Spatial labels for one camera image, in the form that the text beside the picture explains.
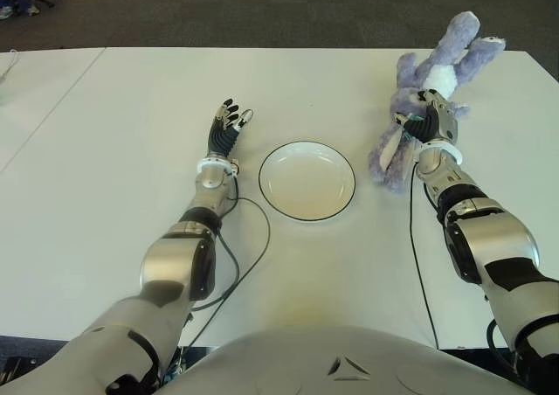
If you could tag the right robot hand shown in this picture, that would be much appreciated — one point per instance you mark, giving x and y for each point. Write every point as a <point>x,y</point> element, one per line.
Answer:
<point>436,126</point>

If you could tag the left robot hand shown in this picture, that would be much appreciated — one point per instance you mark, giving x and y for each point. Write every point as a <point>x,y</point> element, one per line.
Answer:
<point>222,139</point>

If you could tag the purple plush bunny doll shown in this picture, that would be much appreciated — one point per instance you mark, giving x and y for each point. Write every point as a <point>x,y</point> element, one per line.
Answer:
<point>454,45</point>

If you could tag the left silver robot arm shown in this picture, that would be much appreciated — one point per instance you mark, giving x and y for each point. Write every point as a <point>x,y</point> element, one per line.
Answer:
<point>174,264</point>

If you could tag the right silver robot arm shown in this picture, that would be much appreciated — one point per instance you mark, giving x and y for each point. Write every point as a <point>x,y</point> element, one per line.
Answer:
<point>493,237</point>

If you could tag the white plate with black rim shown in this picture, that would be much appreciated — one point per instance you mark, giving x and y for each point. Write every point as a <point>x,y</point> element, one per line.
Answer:
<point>305,181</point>

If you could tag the grey robot torso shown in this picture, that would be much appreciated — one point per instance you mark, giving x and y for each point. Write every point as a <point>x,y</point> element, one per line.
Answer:
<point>305,360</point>

